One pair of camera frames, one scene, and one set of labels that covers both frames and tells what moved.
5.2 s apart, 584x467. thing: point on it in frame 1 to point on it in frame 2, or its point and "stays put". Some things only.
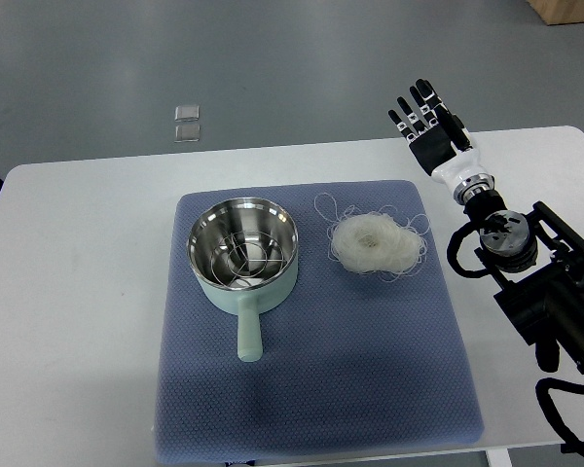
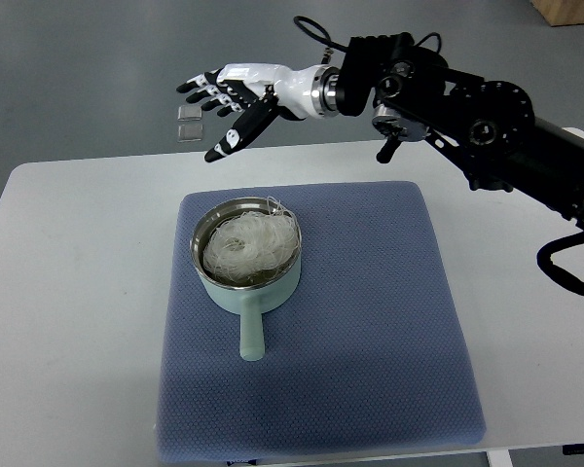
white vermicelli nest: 375,242 to 251,244
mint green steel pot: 243,253 stays put
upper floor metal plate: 187,113 stays put
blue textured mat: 351,362 stays put
